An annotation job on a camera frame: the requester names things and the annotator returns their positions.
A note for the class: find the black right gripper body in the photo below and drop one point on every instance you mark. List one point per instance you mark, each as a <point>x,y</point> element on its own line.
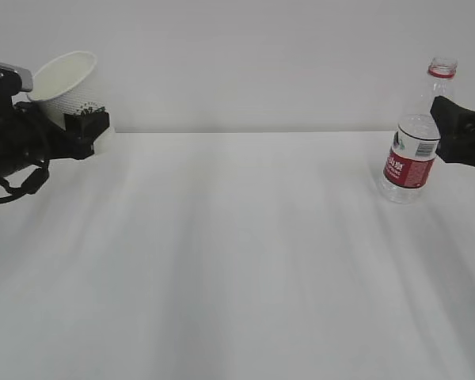
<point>458,148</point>

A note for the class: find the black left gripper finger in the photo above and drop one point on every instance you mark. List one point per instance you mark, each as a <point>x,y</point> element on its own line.
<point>77,139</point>

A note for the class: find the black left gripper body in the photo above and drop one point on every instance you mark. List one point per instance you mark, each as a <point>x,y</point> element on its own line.
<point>23,142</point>

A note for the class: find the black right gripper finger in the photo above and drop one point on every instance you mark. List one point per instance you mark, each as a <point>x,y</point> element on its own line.
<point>452,120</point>

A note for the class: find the white paper cup green logo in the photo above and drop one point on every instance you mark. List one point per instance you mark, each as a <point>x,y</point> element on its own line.
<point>71,84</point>

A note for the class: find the clear water bottle red label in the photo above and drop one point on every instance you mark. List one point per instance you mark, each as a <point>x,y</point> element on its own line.
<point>412,151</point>

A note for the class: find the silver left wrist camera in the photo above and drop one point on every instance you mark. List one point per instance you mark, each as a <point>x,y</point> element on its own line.
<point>15,79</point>

